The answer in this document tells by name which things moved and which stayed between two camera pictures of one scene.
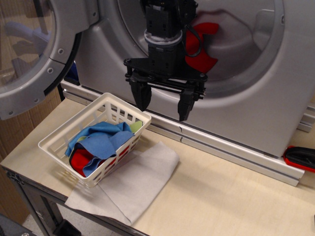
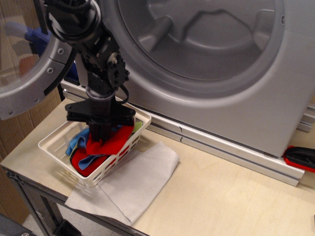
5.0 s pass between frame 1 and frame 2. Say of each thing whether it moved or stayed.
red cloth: moved
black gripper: moved
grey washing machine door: stayed
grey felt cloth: stayed
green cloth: stayed
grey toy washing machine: stayed
